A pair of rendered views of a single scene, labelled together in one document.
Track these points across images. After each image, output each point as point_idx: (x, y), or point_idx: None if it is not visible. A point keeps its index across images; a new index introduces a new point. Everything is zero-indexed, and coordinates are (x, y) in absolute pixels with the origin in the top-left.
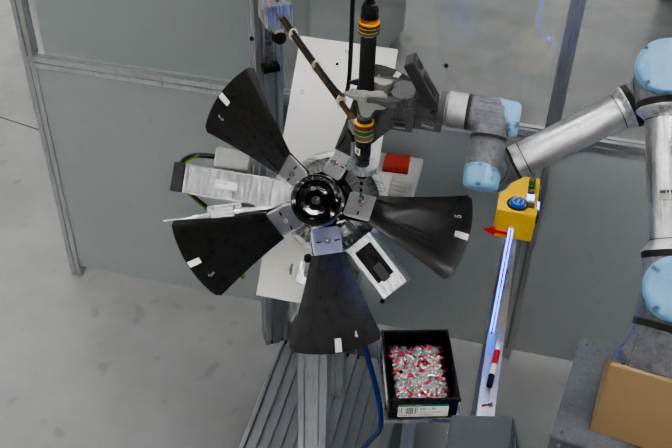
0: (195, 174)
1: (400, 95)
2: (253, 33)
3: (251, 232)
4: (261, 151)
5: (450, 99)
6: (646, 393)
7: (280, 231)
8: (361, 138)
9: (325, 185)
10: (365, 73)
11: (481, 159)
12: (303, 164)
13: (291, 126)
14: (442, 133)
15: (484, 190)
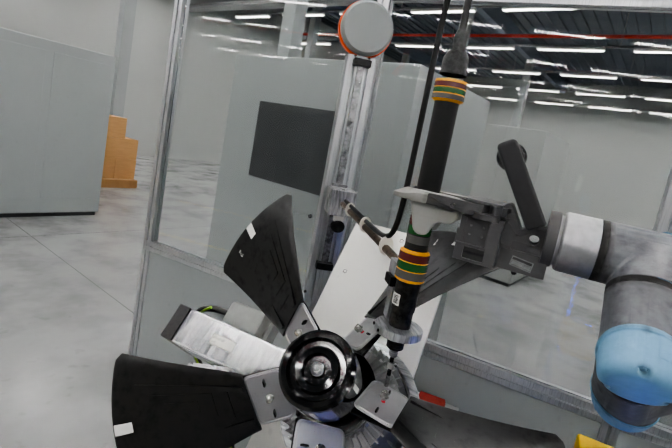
0: (195, 322)
1: (482, 200)
2: (316, 228)
3: (215, 402)
4: (271, 298)
5: (571, 216)
6: None
7: (258, 415)
8: (406, 274)
9: (337, 350)
10: (431, 161)
11: (647, 321)
12: None
13: (323, 304)
14: (483, 383)
15: (646, 397)
